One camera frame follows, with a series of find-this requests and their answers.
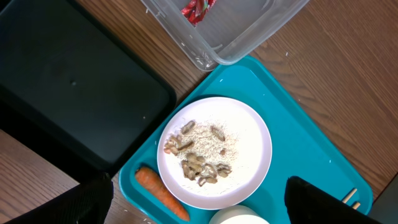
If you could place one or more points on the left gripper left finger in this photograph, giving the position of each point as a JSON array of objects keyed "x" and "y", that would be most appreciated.
[{"x": 87, "y": 203}]

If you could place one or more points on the white bowl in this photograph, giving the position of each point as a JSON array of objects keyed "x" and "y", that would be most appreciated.
[{"x": 237, "y": 214}]

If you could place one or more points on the pink plate with food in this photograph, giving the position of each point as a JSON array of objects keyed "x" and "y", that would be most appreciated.
[{"x": 254, "y": 147}]

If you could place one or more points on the grey dishwasher rack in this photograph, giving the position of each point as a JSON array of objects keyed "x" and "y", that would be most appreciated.
[{"x": 385, "y": 207}]

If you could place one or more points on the red snack wrapper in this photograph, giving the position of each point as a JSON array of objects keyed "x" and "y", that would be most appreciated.
[{"x": 195, "y": 10}]

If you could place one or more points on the orange carrot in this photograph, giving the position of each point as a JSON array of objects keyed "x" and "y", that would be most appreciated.
[{"x": 151, "y": 181}]

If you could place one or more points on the teal serving tray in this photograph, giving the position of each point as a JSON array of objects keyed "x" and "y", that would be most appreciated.
[{"x": 299, "y": 148}]

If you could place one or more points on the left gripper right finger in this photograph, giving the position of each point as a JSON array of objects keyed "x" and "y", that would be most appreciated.
[{"x": 307, "y": 204}]

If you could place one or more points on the black tray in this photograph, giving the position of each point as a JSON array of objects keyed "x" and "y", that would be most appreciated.
[{"x": 72, "y": 92}]

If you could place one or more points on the clear plastic bin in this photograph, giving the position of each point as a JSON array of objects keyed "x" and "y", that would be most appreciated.
[{"x": 228, "y": 32}]

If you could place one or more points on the rice and peanut scraps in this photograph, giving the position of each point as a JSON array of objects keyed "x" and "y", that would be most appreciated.
[{"x": 207, "y": 152}]

